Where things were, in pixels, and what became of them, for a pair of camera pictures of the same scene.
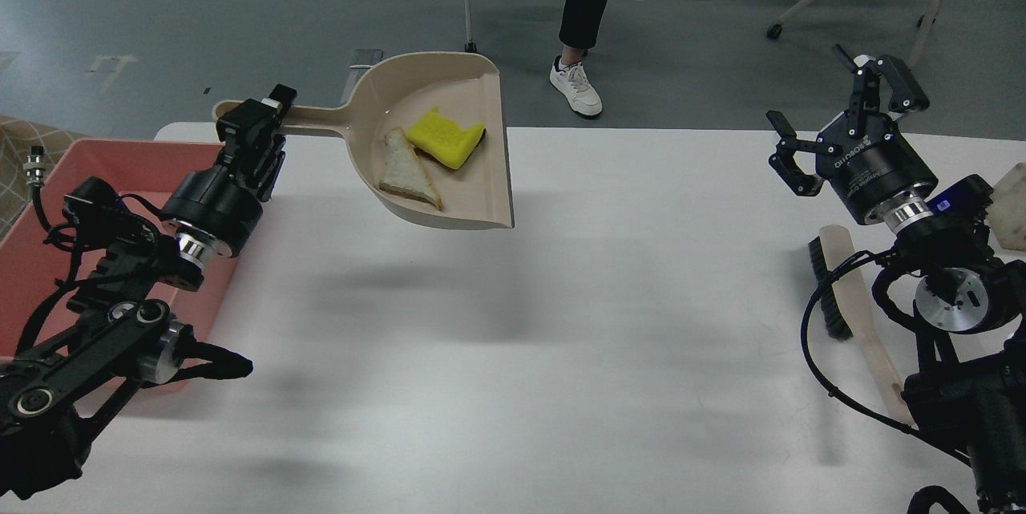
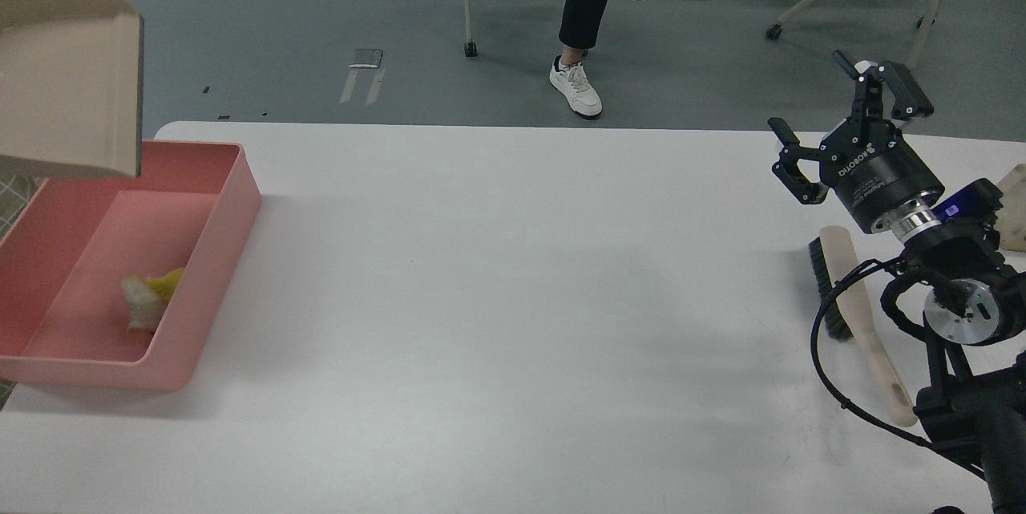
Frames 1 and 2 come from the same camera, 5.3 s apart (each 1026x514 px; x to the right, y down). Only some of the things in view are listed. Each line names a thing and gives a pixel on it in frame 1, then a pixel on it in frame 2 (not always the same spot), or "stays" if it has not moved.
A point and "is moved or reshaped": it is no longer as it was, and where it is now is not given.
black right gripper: [873, 160] stays
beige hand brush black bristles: [846, 313] stays
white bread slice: [402, 171] is moved or reshaped
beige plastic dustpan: [389, 92] → [71, 75]
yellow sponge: [438, 135] is moved or reshaped
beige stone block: [1007, 212] stays
